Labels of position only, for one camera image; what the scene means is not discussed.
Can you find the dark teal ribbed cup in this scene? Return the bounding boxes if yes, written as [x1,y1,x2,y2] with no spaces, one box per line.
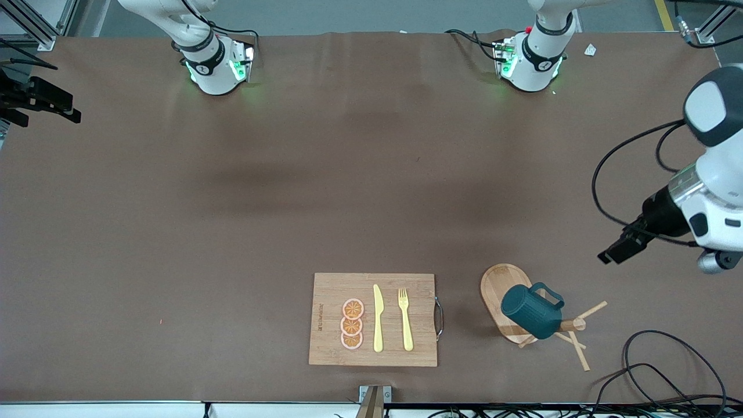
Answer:
[500,282,565,341]

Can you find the wooden cup tree stand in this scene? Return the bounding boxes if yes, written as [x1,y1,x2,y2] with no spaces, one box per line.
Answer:
[480,263,608,373]

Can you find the yellow plastic fork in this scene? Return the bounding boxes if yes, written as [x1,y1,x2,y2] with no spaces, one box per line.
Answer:
[398,288,414,352]

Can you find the yellow plastic knife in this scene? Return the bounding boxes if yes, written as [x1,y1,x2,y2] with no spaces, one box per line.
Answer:
[372,284,385,354]

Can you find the bamboo cutting board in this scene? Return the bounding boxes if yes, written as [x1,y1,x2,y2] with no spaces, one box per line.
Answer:
[308,272,438,367]

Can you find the aluminium frame profile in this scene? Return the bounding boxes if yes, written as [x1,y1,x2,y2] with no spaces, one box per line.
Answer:
[695,0,743,45]
[0,0,80,52]

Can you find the black floor cable loop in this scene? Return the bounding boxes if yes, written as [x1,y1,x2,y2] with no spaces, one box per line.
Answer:
[591,363,700,418]
[623,330,727,408]

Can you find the black cable bundle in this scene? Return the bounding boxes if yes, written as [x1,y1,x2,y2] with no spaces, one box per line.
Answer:
[427,403,743,418]

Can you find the black cable with grey plug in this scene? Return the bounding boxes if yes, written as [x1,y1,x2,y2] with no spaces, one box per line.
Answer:
[666,0,743,49]

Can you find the black arm base cable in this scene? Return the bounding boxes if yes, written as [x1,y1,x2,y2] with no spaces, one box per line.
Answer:
[180,0,261,59]
[445,28,504,62]

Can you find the metal table edge bracket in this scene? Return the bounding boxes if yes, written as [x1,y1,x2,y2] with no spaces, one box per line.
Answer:
[358,384,393,418]

